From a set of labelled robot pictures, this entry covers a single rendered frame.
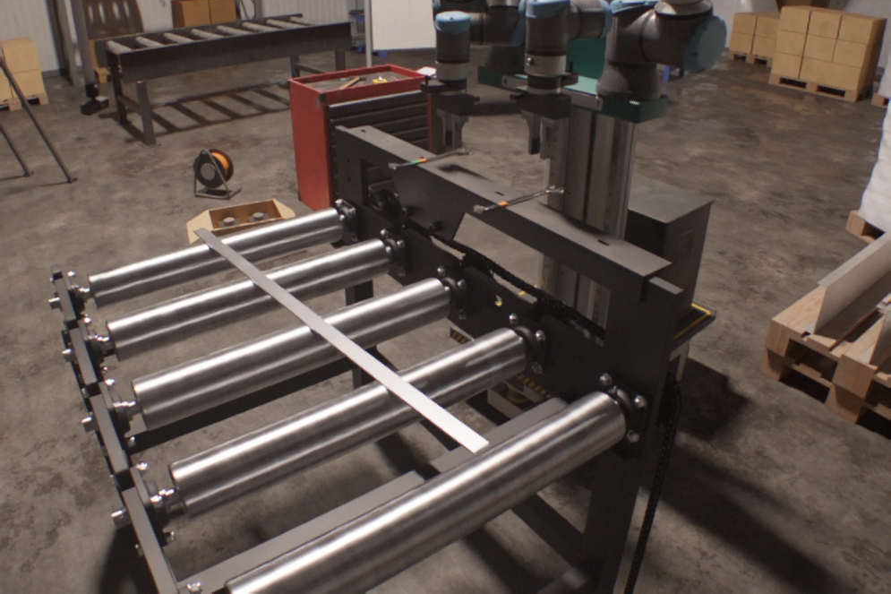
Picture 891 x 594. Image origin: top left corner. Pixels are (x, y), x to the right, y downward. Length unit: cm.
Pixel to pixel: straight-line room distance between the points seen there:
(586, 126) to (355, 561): 169
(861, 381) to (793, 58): 717
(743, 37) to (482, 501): 1067
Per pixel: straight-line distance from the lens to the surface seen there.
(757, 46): 1136
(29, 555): 254
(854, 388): 298
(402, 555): 109
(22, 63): 921
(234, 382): 148
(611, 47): 193
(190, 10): 1051
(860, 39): 943
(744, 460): 269
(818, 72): 961
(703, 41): 177
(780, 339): 304
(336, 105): 369
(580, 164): 237
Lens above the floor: 175
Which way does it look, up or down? 27 degrees down
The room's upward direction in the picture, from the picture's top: straight up
